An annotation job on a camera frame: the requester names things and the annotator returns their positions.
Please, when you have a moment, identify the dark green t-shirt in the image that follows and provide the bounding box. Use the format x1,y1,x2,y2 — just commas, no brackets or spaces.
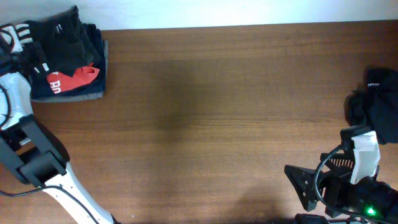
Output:
1,6,93,76

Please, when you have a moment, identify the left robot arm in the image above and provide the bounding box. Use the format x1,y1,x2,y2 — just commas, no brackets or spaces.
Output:
1,41,117,224

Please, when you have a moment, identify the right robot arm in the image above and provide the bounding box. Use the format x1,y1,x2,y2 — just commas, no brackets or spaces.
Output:
284,126,397,223

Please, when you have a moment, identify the folded navy blue garment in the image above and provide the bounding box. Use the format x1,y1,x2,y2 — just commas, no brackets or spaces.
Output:
32,24,104,97

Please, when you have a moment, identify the folded red printed t-shirt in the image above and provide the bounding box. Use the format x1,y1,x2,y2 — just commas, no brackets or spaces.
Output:
47,63,100,94

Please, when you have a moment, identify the black garment pile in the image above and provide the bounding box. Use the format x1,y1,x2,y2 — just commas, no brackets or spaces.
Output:
346,67,397,145

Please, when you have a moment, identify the folded grey garment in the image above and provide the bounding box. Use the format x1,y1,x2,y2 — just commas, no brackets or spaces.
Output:
31,40,109,103

